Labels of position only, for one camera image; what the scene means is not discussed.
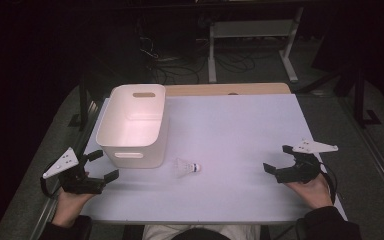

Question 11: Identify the person's right hand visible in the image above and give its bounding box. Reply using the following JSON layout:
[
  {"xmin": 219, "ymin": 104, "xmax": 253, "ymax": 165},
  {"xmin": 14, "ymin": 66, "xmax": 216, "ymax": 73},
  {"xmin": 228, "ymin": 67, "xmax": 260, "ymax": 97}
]
[{"xmin": 284, "ymin": 171, "xmax": 335, "ymax": 211}]

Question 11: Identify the black metal stand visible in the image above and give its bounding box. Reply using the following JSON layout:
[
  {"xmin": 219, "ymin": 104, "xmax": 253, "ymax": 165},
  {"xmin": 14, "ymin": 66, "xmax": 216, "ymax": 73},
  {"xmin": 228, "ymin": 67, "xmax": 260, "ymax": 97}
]
[{"xmin": 333, "ymin": 63, "xmax": 383, "ymax": 130}]

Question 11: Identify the left hand-held gripper black cable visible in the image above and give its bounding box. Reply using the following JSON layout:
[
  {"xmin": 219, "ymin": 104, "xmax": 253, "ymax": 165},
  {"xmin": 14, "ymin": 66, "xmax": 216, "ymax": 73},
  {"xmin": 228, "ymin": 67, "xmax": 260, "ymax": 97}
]
[{"xmin": 39, "ymin": 162, "xmax": 63, "ymax": 200}]

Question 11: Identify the right hand-held gripper black cable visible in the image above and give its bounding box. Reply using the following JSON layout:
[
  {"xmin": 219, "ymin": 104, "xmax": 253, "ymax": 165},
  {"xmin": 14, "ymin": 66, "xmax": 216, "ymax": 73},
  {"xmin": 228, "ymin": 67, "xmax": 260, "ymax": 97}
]
[{"xmin": 317, "ymin": 161, "xmax": 339, "ymax": 205}]

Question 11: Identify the person's left hand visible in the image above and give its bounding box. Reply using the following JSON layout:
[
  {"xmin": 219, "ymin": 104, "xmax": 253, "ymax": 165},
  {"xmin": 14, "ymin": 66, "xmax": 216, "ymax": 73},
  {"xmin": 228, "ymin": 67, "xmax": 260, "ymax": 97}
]
[{"xmin": 51, "ymin": 171, "xmax": 95, "ymax": 230}]

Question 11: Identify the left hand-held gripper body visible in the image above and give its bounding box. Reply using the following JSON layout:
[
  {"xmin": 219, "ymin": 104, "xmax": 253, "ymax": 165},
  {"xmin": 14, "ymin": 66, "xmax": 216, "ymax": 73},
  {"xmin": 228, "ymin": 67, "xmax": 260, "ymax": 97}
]
[{"xmin": 42, "ymin": 147, "xmax": 106, "ymax": 195}]

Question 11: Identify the white plastic storage bin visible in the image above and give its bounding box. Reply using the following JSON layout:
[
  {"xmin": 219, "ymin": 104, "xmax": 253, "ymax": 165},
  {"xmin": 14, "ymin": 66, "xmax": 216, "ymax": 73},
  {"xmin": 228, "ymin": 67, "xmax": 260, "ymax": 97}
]
[{"xmin": 95, "ymin": 83, "xmax": 170, "ymax": 170}]

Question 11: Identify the hand-held gripper black cable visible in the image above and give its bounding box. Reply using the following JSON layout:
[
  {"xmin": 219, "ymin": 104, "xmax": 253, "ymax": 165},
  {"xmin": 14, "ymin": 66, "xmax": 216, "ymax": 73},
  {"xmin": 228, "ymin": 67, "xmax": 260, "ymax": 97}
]
[
  {"xmin": 317, "ymin": 161, "xmax": 339, "ymax": 205},
  {"xmin": 39, "ymin": 162, "xmax": 63, "ymax": 200}
]

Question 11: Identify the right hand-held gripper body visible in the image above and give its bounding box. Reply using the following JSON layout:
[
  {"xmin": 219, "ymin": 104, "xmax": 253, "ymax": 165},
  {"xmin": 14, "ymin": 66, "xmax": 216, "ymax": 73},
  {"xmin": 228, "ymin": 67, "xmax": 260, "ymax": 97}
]
[{"xmin": 274, "ymin": 139, "xmax": 340, "ymax": 185}]

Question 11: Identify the white metal frame stand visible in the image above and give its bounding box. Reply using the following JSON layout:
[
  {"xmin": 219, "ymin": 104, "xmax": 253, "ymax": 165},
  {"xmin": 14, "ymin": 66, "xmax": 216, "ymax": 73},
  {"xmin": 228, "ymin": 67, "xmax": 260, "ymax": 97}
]
[{"xmin": 207, "ymin": 7, "xmax": 305, "ymax": 85}]

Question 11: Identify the tangle of black floor cables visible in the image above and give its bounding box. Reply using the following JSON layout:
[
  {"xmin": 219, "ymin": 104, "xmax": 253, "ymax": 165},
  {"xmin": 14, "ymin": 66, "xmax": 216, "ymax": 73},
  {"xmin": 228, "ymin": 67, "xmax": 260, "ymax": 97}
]
[{"xmin": 135, "ymin": 18, "xmax": 258, "ymax": 86}]

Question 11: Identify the person's head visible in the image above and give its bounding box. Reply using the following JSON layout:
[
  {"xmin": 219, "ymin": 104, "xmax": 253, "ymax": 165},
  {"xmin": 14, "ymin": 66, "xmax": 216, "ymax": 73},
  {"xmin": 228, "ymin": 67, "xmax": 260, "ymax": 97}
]
[{"xmin": 170, "ymin": 227, "xmax": 232, "ymax": 240}]

